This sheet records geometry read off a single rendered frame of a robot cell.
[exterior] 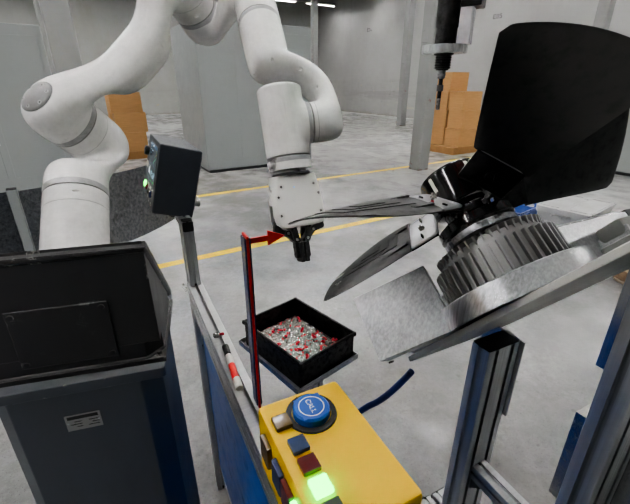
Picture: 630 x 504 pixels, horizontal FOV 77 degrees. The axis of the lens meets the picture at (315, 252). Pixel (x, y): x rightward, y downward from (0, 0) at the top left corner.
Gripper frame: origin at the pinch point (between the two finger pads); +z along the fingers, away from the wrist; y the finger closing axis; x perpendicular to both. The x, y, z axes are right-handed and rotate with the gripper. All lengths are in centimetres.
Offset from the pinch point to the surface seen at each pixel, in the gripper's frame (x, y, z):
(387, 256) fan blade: -2.7, 18.2, 4.4
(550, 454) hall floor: 27, 107, 107
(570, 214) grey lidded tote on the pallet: 122, 279, 31
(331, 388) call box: -32.2, -12.2, 11.9
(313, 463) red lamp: -40.3, -18.6, 13.8
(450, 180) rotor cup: -15.4, 25.4, -9.8
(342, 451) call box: -39.8, -15.3, 14.3
